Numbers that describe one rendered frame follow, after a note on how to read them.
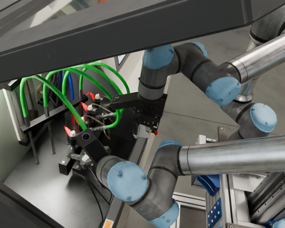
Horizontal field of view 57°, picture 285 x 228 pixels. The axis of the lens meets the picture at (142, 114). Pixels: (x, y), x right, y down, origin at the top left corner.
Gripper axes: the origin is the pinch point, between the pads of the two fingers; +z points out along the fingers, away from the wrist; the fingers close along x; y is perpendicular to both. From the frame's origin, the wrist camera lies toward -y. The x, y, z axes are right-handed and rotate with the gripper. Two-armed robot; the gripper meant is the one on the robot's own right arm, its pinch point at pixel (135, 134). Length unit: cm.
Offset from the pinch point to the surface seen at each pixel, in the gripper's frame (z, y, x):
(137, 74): 28, -17, 71
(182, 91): 126, 16, 196
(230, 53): 126, 71, 322
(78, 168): 27.7, -20.8, -3.3
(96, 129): 13.6, -17.7, 8.3
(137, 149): 30.7, -0.5, 18.2
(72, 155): 9.1, -18.8, -10.2
